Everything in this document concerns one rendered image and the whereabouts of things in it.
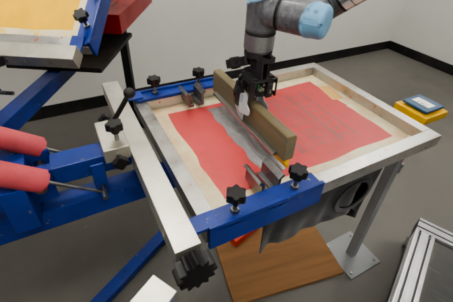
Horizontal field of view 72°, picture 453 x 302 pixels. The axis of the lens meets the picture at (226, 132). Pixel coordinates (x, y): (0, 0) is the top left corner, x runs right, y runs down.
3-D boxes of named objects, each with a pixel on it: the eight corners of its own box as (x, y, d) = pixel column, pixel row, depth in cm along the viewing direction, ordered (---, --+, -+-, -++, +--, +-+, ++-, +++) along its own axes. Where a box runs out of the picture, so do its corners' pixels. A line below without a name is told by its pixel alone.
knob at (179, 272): (204, 253, 60) (204, 229, 56) (217, 278, 56) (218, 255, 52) (167, 269, 57) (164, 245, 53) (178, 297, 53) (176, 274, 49)
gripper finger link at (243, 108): (241, 129, 86) (249, 99, 81) (231, 118, 90) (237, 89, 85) (251, 127, 88) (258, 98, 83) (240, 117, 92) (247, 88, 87)
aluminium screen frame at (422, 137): (312, 70, 138) (314, 62, 135) (436, 145, 96) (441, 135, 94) (133, 108, 106) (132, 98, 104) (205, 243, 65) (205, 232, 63)
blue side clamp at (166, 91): (212, 92, 120) (213, 76, 116) (218, 98, 116) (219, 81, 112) (135, 109, 108) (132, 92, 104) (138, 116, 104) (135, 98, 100)
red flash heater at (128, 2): (79, 1, 196) (75, -20, 189) (152, 4, 196) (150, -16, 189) (25, 32, 147) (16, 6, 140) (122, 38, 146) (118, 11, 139)
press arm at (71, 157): (126, 150, 82) (123, 135, 79) (132, 164, 78) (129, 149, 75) (54, 169, 75) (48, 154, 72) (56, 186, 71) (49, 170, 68)
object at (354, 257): (350, 231, 184) (414, 86, 127) (380, 262, 168) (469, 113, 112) (321, 246, 175) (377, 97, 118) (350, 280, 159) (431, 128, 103)
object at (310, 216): (344, 201, 124) (373, 128, 103) (360, 217, 118) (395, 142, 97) (245, 246, 106) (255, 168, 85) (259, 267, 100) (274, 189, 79)
